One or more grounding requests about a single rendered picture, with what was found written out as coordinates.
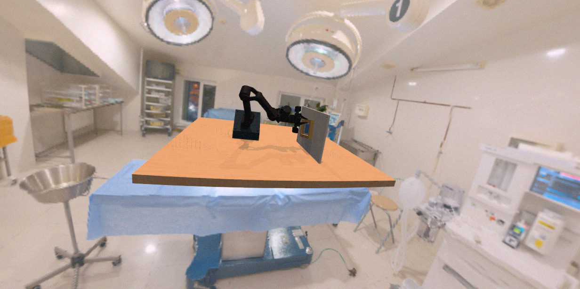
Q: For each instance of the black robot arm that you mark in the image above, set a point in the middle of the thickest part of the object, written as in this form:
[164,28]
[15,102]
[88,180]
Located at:
[279,114]

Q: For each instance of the grey wall panel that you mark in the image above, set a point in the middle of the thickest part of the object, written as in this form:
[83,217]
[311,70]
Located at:
[315,146]

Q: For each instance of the gold picture frame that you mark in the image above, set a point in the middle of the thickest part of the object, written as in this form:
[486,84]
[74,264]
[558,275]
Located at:
[307,129]

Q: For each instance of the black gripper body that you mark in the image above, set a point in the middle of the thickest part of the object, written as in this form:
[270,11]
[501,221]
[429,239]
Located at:
[297,110]

